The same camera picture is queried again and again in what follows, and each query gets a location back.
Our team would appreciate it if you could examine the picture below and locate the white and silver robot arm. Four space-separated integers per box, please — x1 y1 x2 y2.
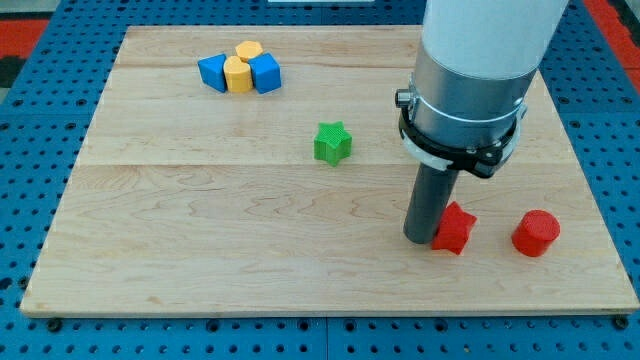
396 0 568 178

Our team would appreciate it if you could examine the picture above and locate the green star block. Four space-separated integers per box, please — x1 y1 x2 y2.
313 121 352 167

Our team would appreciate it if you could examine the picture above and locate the red star block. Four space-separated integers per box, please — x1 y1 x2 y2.
431 202 477 255

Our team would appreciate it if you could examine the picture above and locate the wooden board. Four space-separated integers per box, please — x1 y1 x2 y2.
20 26 639 318

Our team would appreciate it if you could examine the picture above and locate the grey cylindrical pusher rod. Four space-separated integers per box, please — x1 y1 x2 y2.
403 164 458 244

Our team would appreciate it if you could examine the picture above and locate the blue cube block right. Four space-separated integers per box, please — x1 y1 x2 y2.
248 53 282 94

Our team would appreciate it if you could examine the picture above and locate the yellow cylinder block front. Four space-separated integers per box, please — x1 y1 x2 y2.
223 56 254 93

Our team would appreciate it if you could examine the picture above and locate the yellow hexagon block back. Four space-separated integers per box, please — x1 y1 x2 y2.
235 40 264 62

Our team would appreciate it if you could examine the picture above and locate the blue block left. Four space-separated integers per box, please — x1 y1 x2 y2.
197 53 227 93

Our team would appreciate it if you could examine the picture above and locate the red cylinder block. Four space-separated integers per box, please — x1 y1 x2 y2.
511 209 561 257

